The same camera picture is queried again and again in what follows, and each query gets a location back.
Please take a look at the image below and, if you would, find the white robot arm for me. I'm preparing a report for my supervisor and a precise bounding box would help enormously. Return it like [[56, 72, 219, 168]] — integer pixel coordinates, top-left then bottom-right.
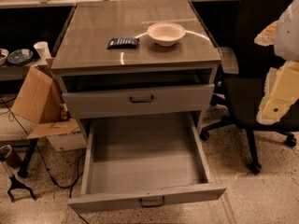
[[254, 0, 299, 125]]

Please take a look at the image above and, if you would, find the middle grey drawer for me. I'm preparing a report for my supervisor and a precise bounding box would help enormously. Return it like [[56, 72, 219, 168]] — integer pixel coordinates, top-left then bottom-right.
[[63, 71, 214, 119]]

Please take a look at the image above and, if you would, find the grey drawer cabinet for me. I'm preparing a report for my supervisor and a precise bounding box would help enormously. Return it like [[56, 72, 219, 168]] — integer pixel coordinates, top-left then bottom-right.
[[52, 0, 221, 134]]

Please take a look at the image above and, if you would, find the open bottom grey drawer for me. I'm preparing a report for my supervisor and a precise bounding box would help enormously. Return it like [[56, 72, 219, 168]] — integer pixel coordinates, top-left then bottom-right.
[[68, 113, 226, 214]]

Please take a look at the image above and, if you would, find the black office chair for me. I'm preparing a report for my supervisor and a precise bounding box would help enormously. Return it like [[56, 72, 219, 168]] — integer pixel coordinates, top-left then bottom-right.
[[200, 0, 298, 174]]

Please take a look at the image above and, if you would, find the white paper bowl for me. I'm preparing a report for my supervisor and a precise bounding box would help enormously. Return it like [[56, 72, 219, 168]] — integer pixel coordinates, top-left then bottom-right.
[[148, 22, 186, 47]]

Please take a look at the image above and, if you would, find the white cardboard box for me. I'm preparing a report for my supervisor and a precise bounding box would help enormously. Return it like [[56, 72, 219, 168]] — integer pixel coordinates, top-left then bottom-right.
[[47, 128, 87, 151]]

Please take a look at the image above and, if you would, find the brown cardboard box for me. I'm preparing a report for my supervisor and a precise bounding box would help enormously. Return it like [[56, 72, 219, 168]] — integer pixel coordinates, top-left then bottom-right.
[[11, 63, 78, 139]]

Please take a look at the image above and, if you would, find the white paper cup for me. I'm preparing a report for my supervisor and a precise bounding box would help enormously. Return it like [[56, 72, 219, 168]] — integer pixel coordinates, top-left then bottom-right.
[[34, 41, 51, 60]]

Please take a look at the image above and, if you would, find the dark blue plate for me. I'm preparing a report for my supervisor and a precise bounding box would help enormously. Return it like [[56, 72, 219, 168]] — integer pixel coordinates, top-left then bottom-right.
[[7, 49, 34, 66]]

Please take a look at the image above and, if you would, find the black table leg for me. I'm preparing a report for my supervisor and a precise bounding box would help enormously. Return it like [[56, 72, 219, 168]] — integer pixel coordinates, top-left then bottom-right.
[[18, 138, 38, 178]]

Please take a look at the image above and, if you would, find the brown cup on floor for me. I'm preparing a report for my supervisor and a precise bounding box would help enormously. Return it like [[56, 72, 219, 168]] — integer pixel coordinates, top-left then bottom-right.
[[0, 145, 21, 169]]

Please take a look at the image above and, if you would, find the white bowl at left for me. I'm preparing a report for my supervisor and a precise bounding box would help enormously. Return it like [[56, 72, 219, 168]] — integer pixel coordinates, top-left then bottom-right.
[[0, 49, 9, 66]]

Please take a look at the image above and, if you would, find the black grabber tool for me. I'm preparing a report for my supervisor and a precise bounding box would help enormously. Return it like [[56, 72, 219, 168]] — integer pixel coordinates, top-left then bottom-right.
[[0, 154, 37, 203]]

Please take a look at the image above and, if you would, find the black floor cable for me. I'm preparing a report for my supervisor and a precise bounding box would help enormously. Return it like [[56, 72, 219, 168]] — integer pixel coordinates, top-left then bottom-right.
[[0, 95, 90, 224]]

